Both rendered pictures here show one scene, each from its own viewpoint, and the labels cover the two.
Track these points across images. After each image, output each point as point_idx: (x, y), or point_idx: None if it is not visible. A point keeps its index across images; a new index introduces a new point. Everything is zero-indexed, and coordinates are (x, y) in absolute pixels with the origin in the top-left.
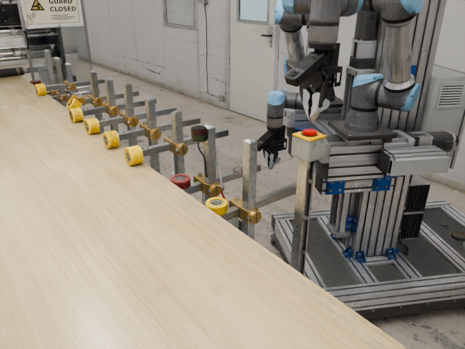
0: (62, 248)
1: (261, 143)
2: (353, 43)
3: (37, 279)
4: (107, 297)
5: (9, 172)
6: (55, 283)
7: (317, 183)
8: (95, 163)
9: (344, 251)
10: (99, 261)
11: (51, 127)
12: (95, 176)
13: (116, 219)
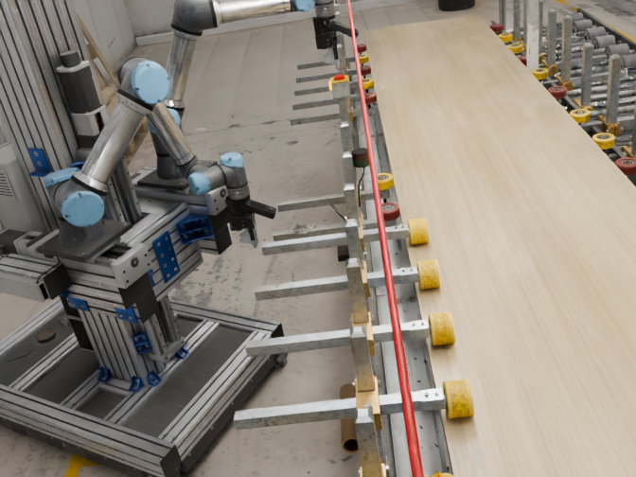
0: (523, 165)
1: (268, 205)
2: (91, 117)
3: (542, 151)
4: (500, 138)
5: (589, 263)
6: (530, 148)
7: (221, 243)
8: (467, 255)
9: (181, 355)
10: (498, 154)
11: (523, 400)
12: (475, 230)
13: (474, 180)
